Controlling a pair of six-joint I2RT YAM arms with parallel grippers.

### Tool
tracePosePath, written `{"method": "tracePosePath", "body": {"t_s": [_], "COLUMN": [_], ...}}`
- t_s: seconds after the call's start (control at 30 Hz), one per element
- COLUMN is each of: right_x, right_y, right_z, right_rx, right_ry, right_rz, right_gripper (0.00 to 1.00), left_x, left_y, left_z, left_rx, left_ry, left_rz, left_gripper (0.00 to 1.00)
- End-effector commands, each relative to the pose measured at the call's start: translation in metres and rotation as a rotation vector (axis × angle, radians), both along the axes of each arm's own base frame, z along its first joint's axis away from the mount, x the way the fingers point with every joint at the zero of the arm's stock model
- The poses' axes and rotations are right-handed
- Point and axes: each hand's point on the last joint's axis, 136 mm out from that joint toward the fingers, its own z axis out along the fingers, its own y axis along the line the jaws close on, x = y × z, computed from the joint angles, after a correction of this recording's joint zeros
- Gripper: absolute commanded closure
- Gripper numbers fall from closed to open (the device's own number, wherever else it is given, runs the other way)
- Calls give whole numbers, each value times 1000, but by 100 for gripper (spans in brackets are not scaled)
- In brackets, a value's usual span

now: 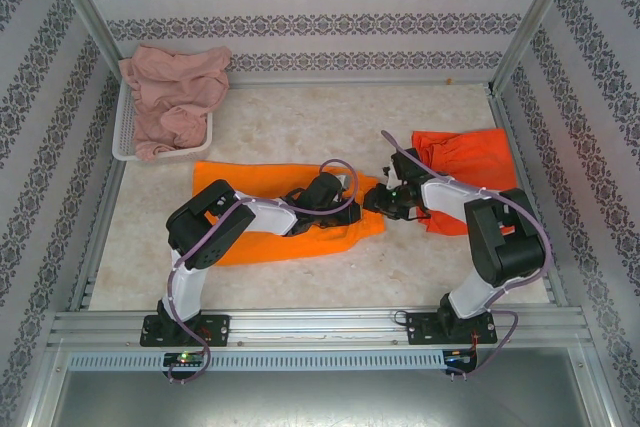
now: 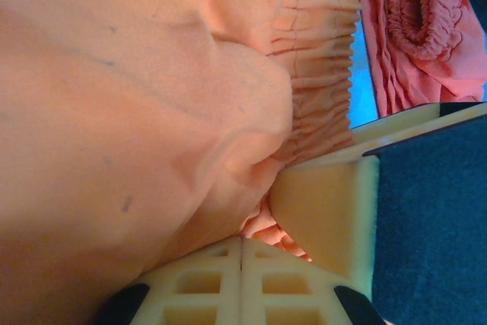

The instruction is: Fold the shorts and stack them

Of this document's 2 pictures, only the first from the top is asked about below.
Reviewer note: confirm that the yellow-orange shorts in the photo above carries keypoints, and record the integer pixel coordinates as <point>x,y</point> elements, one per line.
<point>280,247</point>

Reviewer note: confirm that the red-orange shorts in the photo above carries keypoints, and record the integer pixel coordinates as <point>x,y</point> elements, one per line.
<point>475,157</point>

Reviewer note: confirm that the pink shorts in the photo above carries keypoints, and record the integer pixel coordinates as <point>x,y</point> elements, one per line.
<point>165,87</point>

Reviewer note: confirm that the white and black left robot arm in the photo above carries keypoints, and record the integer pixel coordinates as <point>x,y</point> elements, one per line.
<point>187,282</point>

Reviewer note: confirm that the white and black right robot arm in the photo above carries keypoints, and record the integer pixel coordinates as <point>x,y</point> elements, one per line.
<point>505,242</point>

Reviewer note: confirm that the right controller board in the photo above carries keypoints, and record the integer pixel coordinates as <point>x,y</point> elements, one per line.
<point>460,357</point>

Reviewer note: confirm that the controller board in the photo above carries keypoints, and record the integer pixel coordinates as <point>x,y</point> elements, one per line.
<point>460,357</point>
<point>185,358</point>

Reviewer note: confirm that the grey metal shelf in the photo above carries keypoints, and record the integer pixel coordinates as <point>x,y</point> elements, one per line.
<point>320,402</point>

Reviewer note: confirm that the left controller board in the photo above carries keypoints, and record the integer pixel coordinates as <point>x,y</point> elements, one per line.
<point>185,358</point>

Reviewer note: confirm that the white plastic basket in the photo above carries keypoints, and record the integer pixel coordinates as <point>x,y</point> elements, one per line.
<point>122,143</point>

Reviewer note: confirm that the aluminium mounting rail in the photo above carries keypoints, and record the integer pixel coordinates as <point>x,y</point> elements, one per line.
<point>320,327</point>

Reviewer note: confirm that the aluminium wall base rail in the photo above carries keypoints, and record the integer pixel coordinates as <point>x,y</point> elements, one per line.
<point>350,81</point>

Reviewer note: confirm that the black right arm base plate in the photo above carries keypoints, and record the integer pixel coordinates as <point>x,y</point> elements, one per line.
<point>420,329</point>

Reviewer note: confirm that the aluminium side rail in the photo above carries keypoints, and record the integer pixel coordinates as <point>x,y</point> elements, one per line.
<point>95,247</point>
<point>530,157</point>

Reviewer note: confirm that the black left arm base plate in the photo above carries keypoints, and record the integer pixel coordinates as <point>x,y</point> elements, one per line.
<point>215,329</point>

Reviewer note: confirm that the aluminium frame post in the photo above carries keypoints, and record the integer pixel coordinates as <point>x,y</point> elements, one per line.
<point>82,2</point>
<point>537,22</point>

